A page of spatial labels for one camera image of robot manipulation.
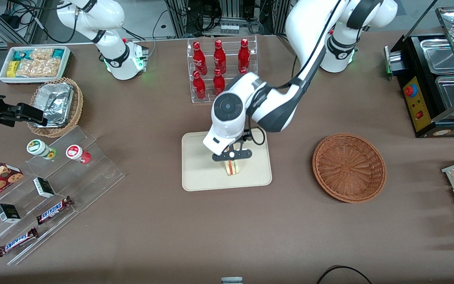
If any triangular sandwich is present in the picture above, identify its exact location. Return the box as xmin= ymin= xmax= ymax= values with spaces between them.
xmin=222 ymin=159 xmax=242 ymax=177

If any beige plastic tray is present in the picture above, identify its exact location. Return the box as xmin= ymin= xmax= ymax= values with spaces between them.
xmin=182 ymin=127 xmax=273 ymax=192

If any light tan wicker basket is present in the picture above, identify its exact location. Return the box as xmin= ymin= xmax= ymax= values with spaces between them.
xmin=27 ymin=77 xmax=84 ymax=138

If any round brown wicker basket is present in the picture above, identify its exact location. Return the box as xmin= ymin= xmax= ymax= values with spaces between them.
xmin=312 ymin=133 xmax=387 ymax=204

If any silver foil container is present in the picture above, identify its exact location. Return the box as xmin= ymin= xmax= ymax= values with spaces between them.
xmin=31 ymin=82 xmax=74 ymax=128

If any green lidded white cup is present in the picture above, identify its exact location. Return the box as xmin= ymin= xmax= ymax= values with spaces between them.
xmin=26 ymin=139 xmax=57 ymax=160

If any white rectangular snack bin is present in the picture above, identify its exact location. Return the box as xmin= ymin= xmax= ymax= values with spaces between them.
xmin=0 ymin=46 xmax=71 ymax=85

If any large clear peanut snack bag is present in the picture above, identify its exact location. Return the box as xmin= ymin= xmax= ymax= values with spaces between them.
xmin=14 ymin=58 xmax=62 ymax=78

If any red lidded white cup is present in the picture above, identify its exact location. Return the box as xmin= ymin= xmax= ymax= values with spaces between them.
xmin=66 ymin=144 xmax=91 ymax=164

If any small clear peanut snack bag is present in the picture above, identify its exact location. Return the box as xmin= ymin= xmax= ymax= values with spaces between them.
xmin=30 ymin=48 xmax=54 ymax=60

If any clear acrylic bottle rack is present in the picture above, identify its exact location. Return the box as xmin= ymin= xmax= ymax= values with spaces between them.
xmin=186 ymin=35 xmax=258 ymax=104

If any small black carton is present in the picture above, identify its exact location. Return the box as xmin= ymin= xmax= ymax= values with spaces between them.
xmin=0 ymin=203 xmax=21 ymax=224
xmin=33 ymin=177 xmax=56 ymax=198

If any clear acrylic stepped display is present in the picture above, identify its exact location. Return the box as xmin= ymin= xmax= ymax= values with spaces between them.
xmin=0 ymin=125 xmax=125 ymax=265

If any brown snickers bar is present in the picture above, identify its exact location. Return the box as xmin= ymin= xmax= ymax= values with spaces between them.
xmin=36 ymin=196 xmax=74 ymax=225
xmin=0 ymin=227 xmax=39 ymax=258

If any black food warmer machine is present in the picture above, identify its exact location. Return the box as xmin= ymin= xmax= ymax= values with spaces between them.
xmin=384 ymin=6 xmax=454 ymax=138

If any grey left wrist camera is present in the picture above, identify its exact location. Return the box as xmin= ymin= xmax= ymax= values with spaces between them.
xmin=212 ymin=149 xmax=253 ymax=162

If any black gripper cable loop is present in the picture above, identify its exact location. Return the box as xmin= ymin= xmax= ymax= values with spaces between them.
xmin=246 ymin=127 xmax=267 ymax=147

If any aluminium frame rack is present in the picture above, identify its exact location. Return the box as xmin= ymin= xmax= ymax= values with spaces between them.
xmin=168 ymin=0 xmax=290 ymax=37

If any black table edge cable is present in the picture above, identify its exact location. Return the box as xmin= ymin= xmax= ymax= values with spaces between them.
xmin=316 ymin=265 xmax=373 ymax=284

